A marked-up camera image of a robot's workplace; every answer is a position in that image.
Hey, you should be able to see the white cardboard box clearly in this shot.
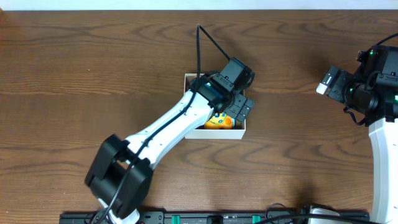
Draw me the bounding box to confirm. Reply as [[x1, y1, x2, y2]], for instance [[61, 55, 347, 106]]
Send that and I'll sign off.
[[183, 73, 246, 140]]

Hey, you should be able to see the orange rubber duck toy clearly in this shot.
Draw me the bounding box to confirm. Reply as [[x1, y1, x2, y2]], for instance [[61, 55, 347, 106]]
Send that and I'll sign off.
[[204, 115, 236, 129]]

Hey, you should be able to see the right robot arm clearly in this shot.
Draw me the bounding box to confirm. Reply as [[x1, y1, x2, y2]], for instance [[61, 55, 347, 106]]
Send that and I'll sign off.
[[316, 66, 397, 223]]

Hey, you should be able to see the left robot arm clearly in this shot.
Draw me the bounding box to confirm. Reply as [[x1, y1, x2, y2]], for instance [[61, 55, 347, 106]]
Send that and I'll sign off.
[[85, 74, 254, 223]]

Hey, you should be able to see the yellow ball with blue letters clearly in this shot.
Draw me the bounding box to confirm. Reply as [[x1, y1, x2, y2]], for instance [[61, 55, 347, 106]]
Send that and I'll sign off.
[[209, 113, 227, 124]]

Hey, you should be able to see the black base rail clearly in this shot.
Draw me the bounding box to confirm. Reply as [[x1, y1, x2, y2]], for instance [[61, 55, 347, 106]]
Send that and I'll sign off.
[[58, 203, 370, 224]]

